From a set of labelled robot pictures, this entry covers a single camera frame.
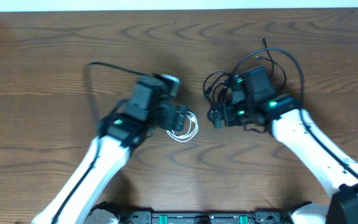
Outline white USB cable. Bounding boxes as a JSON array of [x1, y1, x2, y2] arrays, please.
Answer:
[[166, 111, 200, 143]]

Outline black USB cable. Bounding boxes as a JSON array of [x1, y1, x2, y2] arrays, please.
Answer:
[[203, 70, 234, 106], [255, 36, 288, 94]]

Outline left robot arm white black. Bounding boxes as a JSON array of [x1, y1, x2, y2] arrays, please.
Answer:
[[33, 74, 188, 223]]

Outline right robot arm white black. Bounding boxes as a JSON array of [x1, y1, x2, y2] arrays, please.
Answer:
[[207, 67, 358, 223]]

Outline black base rail green clamps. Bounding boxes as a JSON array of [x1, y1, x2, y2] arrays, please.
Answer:
[[85, 202, 310, 224]]

